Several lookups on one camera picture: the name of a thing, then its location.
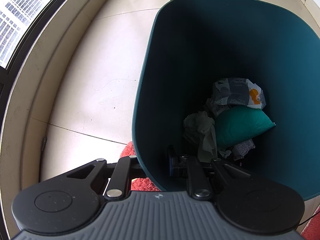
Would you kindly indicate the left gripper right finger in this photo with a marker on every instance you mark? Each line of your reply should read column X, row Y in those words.
column 190, row 174

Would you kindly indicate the dark teal trash bin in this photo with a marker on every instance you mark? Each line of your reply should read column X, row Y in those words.
column 193, row 44

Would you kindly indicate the left red fuzzy slipper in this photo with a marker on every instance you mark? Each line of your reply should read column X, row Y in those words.
column 139, row 180

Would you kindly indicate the red fuzzy slipper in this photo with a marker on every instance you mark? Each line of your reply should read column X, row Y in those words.
column 139, row 180
column 312, row 229

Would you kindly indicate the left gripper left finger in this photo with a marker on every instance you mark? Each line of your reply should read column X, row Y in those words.
column 119, row 184

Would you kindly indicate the green sponge cloth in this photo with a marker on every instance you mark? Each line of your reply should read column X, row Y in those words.
column 239, row 124

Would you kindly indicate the right red fuzzy slipper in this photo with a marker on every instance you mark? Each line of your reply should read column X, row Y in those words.
column 312, row 229

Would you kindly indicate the purple white carton box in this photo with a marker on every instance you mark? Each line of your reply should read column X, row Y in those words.
column 241, row 149

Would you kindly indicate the blue white snack wrapper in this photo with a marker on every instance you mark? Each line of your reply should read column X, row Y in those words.
column 238, row 91

